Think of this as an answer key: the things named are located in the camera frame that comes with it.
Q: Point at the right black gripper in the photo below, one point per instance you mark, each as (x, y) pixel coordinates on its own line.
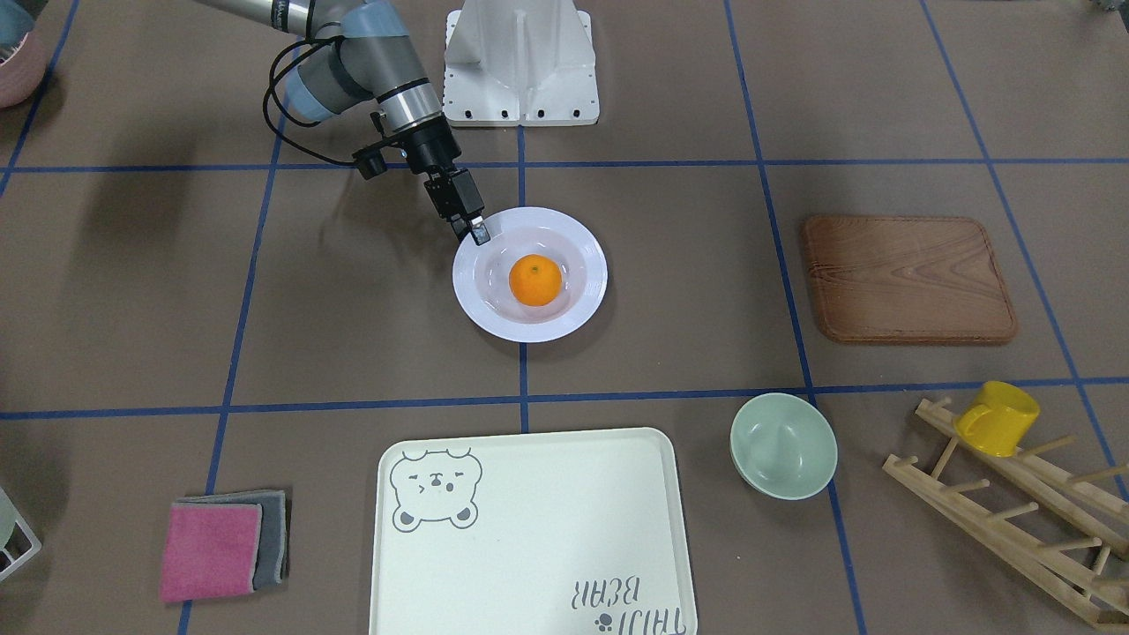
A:
(435, 151)

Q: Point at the white round plate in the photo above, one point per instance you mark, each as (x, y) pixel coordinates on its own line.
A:
(480, 274)

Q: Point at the orange fruit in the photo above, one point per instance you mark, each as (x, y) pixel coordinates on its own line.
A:
(535, 280)

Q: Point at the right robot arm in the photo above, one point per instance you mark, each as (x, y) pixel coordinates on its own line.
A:
(351, 53)

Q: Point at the cream bear tray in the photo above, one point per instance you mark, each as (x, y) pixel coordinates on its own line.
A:
(568, 532)

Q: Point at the wooden tray board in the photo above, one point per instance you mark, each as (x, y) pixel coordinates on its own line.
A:
(912, 280)

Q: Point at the mint green bowl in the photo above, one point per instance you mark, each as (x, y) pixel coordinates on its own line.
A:
(783, 447)

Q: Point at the pink and grey cloth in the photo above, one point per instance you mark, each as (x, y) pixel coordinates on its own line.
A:
(224, 545)

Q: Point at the pink bowl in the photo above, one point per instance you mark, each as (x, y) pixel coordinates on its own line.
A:
(24, 71)

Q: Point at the yellow plastic cup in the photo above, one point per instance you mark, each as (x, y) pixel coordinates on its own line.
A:
(998, 419)

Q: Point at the wooden dish rack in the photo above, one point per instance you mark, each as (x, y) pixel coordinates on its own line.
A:
(1059, 530)

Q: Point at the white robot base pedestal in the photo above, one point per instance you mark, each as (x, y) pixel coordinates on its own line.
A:
(520, 63)

